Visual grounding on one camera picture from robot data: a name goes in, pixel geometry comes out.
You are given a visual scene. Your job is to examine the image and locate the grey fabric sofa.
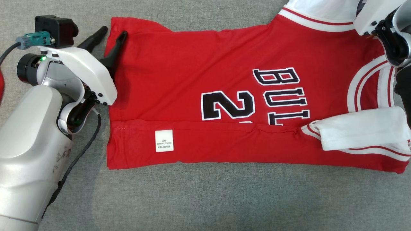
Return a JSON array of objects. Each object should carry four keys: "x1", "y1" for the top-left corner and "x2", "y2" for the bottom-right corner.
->
[{"x1": 0, "y1": 0, "x2": 411, "y2": 231}]

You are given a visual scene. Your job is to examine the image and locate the red Bulls basketball jersey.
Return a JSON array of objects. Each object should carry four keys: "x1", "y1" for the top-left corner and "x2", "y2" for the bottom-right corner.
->
[{"x1": 105, "y1": 0, "x2": 411, "y2": 174}]

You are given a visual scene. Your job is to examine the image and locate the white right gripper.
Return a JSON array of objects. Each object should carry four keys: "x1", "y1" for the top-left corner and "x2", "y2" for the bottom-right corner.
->
[{"x1": 353, "y1": 0, "x2": 407, "y2": 36}]

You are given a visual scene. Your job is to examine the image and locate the black camera cable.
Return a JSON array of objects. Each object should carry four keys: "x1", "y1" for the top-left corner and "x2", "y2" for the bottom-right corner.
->
[{"x1": 0, "y1": 42, "x2": 20, "y2": 64}]

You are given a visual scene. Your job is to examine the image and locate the teal cable connector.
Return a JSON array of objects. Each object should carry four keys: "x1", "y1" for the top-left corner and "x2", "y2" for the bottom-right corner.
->
[{"x1": 16, "y1": 31, "x2": 55, "y2": 50}]

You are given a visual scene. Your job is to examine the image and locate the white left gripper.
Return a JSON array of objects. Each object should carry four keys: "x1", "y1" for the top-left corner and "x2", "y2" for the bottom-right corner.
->
[{"x1": 17, "y1": 26, "x2": 128, "y2": 106}]

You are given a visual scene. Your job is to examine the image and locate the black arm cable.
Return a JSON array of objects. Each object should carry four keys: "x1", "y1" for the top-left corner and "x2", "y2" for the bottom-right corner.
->
[{"x1": 40, "y1": 109, "x2": 102, "y2": 222}]

